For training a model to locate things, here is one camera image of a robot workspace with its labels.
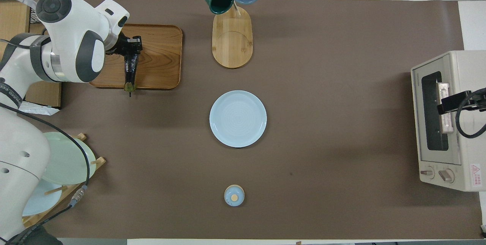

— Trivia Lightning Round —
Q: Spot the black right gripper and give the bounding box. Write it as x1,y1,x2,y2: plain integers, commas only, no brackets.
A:
437,89,486,115

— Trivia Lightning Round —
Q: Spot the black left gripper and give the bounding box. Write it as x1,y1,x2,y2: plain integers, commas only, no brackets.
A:
107,35,143,73

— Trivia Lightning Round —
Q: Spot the dark purple eggplant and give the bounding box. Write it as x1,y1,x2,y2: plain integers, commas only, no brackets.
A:
124,57,138,98

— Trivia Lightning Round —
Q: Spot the glass oven door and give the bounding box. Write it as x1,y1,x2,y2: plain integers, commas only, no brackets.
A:
411,57,462,166

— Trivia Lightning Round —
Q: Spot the light blue plate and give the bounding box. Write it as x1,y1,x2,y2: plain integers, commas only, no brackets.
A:
209,90,267,148
22,179,63,217

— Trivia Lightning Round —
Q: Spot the beige toaster oven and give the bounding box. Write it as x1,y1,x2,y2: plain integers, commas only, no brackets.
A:
410,51,486,192

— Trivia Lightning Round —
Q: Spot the wooden tray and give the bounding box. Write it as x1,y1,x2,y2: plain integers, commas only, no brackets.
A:
88,23,183,90

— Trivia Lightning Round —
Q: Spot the wooden plate rack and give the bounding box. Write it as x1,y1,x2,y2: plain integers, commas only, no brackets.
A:
22,133,106,230

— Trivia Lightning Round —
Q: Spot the wooden mug tree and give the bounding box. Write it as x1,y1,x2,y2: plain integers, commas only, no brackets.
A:
200,0,262,69

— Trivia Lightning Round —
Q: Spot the pale green plate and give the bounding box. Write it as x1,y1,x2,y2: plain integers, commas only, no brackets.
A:
42,132,97,185

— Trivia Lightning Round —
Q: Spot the brown table mat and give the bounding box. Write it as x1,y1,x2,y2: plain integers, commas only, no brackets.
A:
0,0,483,240

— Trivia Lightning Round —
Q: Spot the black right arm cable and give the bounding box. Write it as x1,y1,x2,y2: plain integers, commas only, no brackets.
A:
455,89,486,139

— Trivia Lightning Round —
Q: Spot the wooden wire shelf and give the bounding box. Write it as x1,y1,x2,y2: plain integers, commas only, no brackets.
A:
0,0,61,116

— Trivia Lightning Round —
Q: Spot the black wire basket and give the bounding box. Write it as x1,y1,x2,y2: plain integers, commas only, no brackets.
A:
0,0,39,24

